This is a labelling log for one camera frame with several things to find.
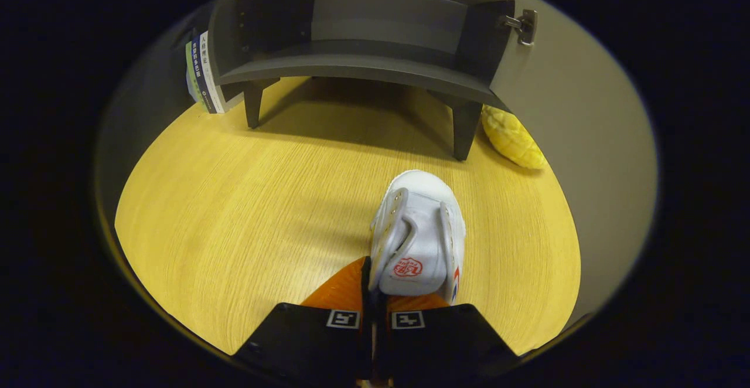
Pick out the dark grey shoe cabinet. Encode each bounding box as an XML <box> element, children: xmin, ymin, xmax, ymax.
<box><xmin>208</xmin><ymin>0</ymin><xmax>516</xmax><ymax>161</ymax></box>

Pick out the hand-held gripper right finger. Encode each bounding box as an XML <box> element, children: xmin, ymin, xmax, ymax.
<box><xmin>375</xmin><ymin>291</ymin><xmax>522</xmax><ymax>384</ymax></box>

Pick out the metal door hinge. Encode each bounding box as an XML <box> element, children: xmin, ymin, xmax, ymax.
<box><xmin>501</xmin><ymin>9</ymin><xmax>538</xmax><ymax>47</ymax></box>

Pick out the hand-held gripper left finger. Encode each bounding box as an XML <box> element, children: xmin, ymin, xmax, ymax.
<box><xmin>234</xmin><ymin>256</ymin><xmax>373</xmax><ymax>386</ymax></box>

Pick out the white shoe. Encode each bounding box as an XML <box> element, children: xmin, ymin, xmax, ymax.
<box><xmin>368</xmin><ymin>169</ymin><xmax>467</xmax><ymax>307</ymax></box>

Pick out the yellow plush bun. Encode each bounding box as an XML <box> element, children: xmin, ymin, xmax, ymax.
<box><xmin>482</xmin><ymin>105</ymin><xmax>548</xmax><ymax>171</ymax></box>

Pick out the dark blue book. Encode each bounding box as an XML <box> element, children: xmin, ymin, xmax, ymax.
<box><xmin>192</xmin><ymin>36</ymin><xmax>216</xmax><ymax>113</ymax></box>

